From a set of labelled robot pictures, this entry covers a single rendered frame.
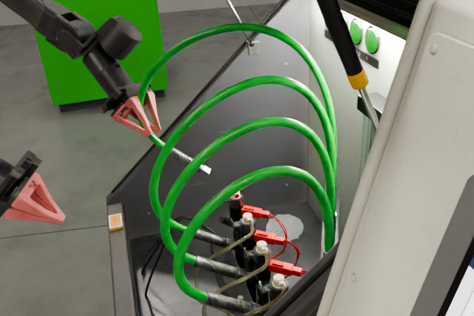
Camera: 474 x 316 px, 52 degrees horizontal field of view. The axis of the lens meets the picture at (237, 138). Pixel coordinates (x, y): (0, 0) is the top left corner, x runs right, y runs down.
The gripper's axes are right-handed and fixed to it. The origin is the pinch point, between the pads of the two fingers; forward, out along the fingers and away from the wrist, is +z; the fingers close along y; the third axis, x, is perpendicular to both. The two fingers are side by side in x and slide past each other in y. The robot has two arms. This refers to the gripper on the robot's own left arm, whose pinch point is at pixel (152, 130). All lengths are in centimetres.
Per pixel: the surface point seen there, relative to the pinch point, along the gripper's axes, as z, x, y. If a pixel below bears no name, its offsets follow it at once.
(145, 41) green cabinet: -129, 143, 250
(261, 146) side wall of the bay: 13.5, 2.8, 36.2
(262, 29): 0.8, -29.3, 3.7
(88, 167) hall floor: -60, 181, 155
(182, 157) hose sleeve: 7.5, 0.8, 3.5
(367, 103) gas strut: 22, -43, -23
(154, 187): 11.6, -6.3, -16.6
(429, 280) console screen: 37, -41, -35
